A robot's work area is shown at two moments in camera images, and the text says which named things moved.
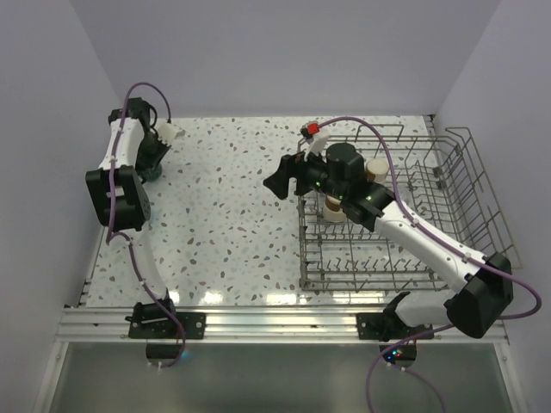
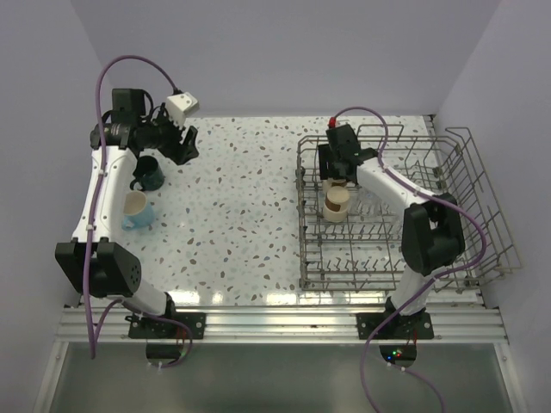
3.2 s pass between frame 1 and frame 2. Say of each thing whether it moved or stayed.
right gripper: moved
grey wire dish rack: stayed
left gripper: moved
